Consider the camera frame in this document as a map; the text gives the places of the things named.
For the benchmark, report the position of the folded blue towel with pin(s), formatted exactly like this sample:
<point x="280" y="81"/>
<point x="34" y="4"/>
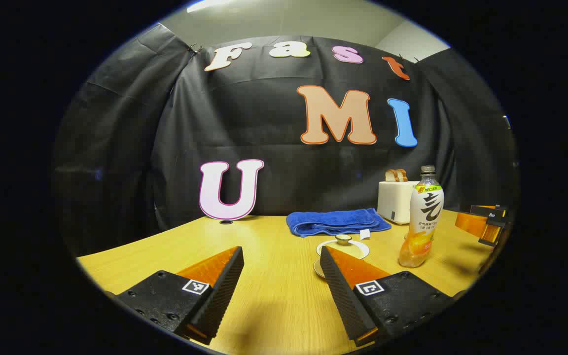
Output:
<point x="333" y="222"/>

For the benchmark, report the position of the white teacup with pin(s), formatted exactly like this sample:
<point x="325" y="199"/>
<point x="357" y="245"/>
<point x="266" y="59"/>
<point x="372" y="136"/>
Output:
<point x="366" y="251"/>

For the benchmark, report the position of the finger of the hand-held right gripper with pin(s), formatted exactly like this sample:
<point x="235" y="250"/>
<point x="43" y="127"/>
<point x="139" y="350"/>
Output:
<point x="486" y="211"/>
<point x="471" y="224"/>

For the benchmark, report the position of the labelled plastic water bottle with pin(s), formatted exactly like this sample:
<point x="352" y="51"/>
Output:
<point x="424" y="212"/>

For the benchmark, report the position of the white toaster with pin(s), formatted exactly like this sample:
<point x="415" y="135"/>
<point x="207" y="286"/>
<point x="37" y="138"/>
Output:
<point x="395" y="202"/>

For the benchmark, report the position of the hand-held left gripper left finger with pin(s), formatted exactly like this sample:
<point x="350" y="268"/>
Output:
<point x="220" y="291"/>

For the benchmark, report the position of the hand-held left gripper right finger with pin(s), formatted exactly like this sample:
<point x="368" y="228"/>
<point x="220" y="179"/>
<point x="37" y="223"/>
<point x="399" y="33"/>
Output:
<point x="343" y="296"/>

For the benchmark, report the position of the black backdrop cloth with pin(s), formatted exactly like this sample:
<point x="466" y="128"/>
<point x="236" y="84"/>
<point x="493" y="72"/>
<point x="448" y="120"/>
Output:
<point x="264" y="123"/>

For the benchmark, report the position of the white saucer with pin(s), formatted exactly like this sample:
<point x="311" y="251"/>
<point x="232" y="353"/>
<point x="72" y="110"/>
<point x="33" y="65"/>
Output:
<point x="317" y="269"/>

